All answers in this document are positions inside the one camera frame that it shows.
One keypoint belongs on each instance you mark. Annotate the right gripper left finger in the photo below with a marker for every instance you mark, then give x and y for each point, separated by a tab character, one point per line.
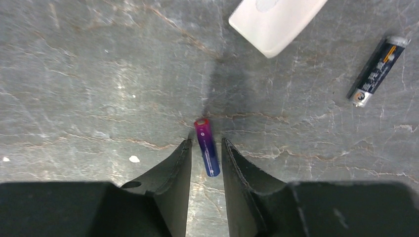
168	186

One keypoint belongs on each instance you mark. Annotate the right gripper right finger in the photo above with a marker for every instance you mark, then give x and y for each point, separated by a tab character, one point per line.
246	187

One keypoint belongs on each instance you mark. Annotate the blue purple battery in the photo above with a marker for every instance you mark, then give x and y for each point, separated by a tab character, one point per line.
207	146

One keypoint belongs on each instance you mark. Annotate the white remote control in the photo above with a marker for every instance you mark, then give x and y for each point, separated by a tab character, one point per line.
271	25

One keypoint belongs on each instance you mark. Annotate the black battery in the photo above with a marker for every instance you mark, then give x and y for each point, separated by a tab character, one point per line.
377	68

